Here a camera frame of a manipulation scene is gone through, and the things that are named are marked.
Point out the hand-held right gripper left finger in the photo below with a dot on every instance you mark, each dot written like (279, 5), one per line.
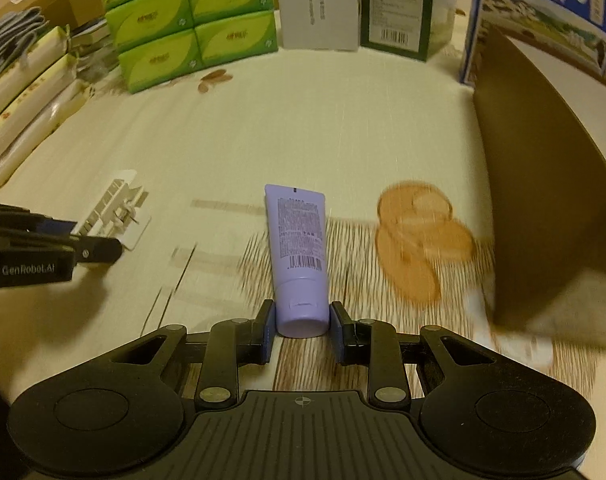
(267, 332)

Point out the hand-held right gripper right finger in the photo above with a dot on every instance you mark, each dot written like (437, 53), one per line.
(338, 334)

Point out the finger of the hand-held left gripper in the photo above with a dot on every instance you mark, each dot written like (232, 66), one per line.
(58, 225)
(98, 250)

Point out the white plastic hook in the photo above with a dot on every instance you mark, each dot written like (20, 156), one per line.
(113, 200)

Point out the brown shoe box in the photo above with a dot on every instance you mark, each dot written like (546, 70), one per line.
(533, 185)

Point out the pale yellow wrapped pack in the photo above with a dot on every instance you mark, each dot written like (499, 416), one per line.
(33, 100)
(38, 135)
(23, 67)

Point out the grey folded cloth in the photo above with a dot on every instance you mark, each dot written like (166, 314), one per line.
(8, 40)

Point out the book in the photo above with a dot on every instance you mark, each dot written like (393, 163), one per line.
(90, 35)

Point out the stack of green tissue packs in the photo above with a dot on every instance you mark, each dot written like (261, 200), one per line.
(183, 25)

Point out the white cardboard box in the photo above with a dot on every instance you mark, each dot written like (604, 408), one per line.
(315, 5)

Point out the dark green carton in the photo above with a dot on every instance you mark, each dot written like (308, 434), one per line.
(398, 5)

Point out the blue milk carton case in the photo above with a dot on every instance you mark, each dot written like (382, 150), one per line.
(543, 5)

